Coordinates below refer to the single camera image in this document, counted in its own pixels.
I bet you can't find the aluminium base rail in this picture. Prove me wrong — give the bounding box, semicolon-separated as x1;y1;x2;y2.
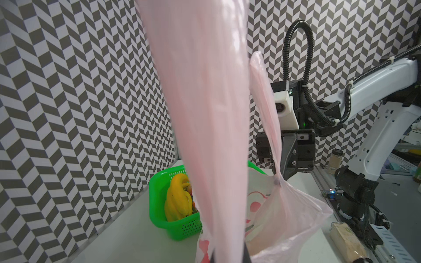
310;164;418;263

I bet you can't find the pink printed plastic bag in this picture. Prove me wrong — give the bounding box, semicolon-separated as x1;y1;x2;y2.
138;1;332;263

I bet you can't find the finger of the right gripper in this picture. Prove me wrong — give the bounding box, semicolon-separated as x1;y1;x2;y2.
280;133;298;180

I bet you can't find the small jar with black lid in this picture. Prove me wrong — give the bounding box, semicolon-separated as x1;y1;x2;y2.
328;149;344;175

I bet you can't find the yellow fake banana bunch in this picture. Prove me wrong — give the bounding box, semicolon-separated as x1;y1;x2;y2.
164;173;193;222

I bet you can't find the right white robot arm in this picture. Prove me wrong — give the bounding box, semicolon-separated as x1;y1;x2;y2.
269;53;421;249

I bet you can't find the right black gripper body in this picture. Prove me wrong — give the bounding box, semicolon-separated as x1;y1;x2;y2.
255;129;316;173

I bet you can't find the green plastic basket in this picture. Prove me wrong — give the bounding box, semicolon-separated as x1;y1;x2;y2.
148;160;267;241

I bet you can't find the tan sponge in wrapper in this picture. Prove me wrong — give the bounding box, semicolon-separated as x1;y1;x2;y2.
329;222;368;263

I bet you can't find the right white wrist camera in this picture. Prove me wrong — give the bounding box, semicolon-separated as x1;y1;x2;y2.
271;81;299;131

